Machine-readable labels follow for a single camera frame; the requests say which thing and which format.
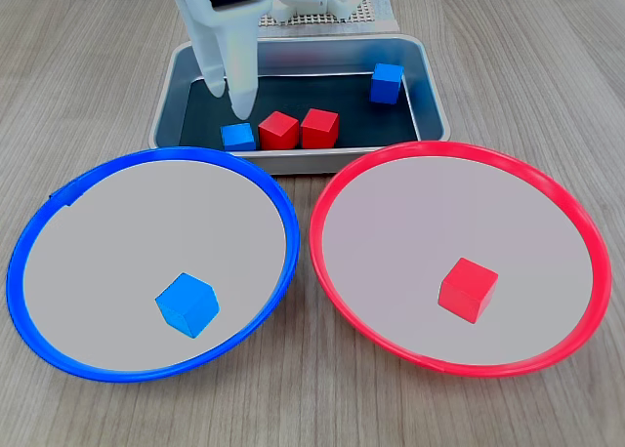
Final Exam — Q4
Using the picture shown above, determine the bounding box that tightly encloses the white dish red rim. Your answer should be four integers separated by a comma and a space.
308, 141, 613, 379

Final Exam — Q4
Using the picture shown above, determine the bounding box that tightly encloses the white dish blue rim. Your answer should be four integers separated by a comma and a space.
5, 145, 301, 384

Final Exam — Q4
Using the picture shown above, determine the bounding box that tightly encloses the silver metal tray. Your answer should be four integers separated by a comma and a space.
148, 33, 451, 176

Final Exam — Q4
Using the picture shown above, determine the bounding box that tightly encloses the black tray liner mat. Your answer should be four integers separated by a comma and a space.
178, 70, 422, 150

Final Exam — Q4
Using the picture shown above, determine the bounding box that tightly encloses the red wooden cube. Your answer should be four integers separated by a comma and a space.
437, 257, 500, 325
300, 107, 340, 150
257, 110, 300, 151

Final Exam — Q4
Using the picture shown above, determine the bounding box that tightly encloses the blue wooden cube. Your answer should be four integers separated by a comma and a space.
220, 122, 258, 153
369, 61, 405, 105
154, 271, 221, 340

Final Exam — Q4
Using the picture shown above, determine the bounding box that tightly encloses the white perforated base plate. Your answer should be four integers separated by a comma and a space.
257, 0, 400, 37

